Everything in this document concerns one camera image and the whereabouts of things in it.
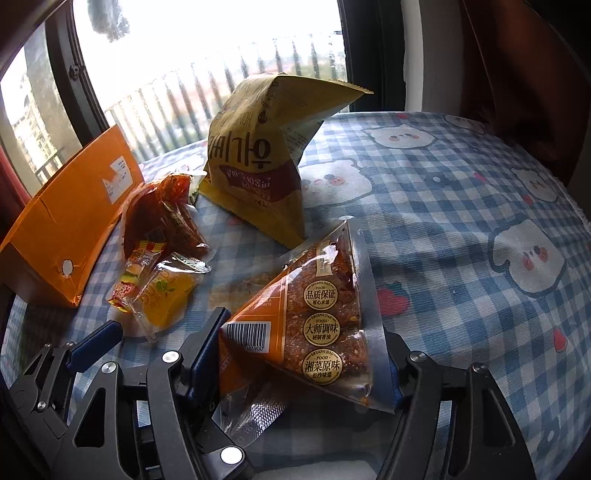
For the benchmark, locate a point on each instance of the clear red spicy snack pack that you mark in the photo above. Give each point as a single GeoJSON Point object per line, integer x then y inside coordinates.
{"type": "Point", "coordinates": [158, 212]}

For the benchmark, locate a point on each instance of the black window frame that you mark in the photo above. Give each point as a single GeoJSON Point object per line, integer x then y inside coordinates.
{"type": "Point", "coordinates": [373, 32]}

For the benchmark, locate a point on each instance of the hanging grey towel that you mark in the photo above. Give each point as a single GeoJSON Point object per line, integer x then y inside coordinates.
{"type": "Point", "coordinates": [107, 19]}

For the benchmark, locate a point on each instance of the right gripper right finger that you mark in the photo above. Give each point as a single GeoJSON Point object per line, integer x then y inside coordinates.
{"type": "Point", "coordinates": [484, 439]}

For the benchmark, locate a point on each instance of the red curtain left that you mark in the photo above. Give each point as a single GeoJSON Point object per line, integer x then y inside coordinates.
{"type": "Point", "coordinates": [13, 195]}

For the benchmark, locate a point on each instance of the blue checked tablecloth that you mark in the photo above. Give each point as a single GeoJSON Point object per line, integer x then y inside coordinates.
{"type": "Point", "coordinates": [479, 255]}

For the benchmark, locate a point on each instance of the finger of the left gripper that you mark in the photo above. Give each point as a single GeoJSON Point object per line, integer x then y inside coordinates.
{"type": "Point", "coordinates": [94, 346]}

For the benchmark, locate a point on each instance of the orange cardboard box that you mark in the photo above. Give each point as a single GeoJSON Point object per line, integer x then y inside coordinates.
{"type": "Point", "coordinates": [49, 253]}

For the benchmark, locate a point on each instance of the yellow Korean chip bag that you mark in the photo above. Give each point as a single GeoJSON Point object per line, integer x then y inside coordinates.
{"type": "Point", "coordinates": [256, 141]}

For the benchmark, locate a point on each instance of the yellow jelly candy packet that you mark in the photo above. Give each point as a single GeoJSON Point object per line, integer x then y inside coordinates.
{"type": "Point", "coordinates": [162, 298]}

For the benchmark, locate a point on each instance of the brown curtain right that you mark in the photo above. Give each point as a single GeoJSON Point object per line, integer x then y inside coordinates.
{"type": "Point", "coordinates": [540, 92]}

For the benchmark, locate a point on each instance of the balcony railing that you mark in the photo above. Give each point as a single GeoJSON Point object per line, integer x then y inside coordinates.
{"type": "Point", "coordinates": [162, 93]}

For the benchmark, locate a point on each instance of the small burger gummy packet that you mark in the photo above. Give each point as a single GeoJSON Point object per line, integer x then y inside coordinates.
{"type": "Point", "coordinates": [137, 268]}

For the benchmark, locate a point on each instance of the orange triangular snack pack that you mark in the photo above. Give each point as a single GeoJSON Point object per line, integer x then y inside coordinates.
{"type": "Point", "coordinates": [319, 320]}

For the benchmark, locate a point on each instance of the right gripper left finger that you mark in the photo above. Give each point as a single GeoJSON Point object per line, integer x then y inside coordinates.
{"type": "Point", "coordinates": [155, 421]}

